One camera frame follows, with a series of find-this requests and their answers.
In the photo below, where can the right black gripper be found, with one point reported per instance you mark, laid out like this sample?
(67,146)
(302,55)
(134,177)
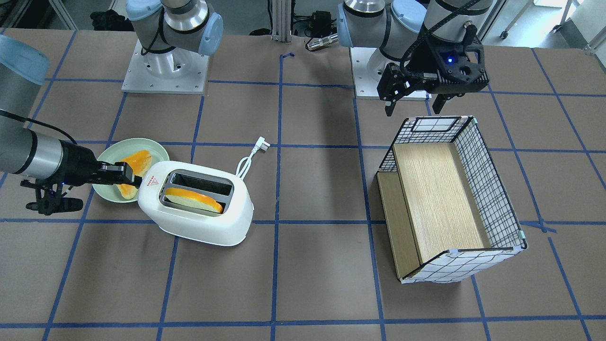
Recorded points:
(78,163)

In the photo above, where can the bread slice in toaster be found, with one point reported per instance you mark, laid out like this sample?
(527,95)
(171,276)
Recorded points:
(189,198)

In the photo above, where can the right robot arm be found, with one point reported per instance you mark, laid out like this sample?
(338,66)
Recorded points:
(175,40)

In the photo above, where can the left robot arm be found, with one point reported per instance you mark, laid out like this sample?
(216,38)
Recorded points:
(398,27)

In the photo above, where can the white toaster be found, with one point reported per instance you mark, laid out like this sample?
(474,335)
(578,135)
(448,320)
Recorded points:
(226,229)

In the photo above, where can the checkered wire basket wooden shelf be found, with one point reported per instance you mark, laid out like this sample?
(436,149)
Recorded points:
(447,212)

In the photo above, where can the bread slice on plate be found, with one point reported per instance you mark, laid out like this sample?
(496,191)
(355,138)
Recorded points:
(140,162)

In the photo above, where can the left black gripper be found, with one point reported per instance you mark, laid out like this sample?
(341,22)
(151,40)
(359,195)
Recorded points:
(432,56)

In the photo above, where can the green plate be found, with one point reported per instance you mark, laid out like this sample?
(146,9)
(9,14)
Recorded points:
(117,153)

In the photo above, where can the aluminium frame post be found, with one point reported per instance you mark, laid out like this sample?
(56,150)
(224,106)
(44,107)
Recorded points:
(282,15)

